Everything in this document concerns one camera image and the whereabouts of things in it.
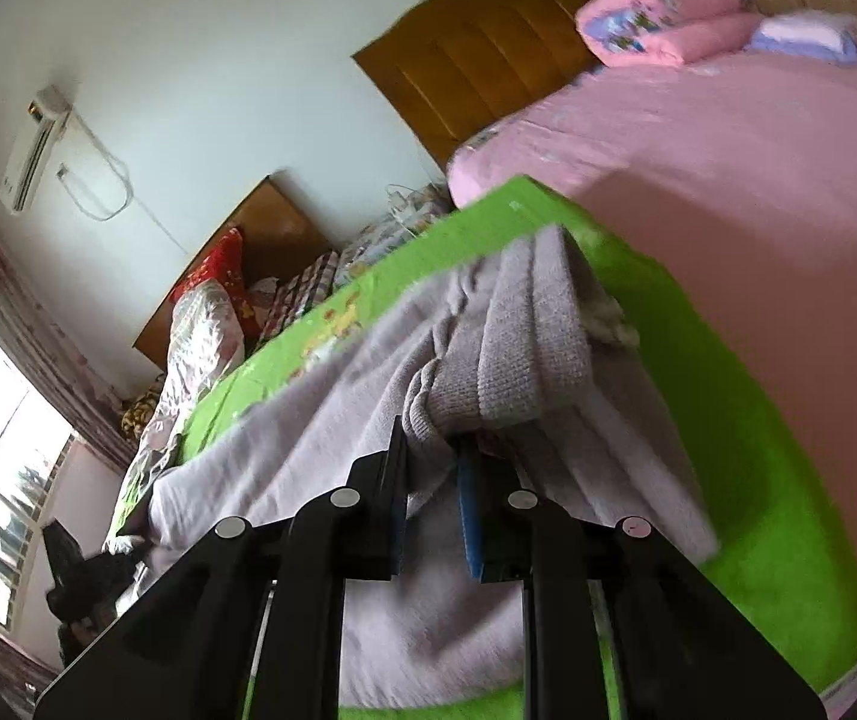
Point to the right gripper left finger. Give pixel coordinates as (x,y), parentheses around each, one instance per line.
(248,623)

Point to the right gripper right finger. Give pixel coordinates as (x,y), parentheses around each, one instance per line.
(618,623)

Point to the lilac knit pants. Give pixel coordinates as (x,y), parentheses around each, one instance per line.
(523,343)

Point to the green printed bed sheet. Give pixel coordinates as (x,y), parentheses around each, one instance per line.
(786,561)

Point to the yellow brown patterned cushion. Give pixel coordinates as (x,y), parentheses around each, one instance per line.
(136,413)

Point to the pink floral comforter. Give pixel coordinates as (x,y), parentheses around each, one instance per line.
(206,343)

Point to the mauve curtain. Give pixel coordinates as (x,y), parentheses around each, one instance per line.
(46,356)

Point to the red patterned pillow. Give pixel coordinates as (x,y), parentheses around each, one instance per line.
(224,264)

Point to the red plaid blanket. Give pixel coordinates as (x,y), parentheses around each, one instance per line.
(277,305)

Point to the small brown wooden headboard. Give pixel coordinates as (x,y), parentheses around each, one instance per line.
(280,241)

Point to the pink bed sheet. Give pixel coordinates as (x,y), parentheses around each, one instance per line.
(738,175)

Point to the large brown wooden headboard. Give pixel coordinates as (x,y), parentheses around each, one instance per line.
(452,67)

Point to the lavender white pillow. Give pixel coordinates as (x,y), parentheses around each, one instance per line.
(830,37)

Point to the folded pink quilt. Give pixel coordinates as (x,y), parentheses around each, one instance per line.
(665,33)

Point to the white wall air conditioner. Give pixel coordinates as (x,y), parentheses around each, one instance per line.
(42,126)

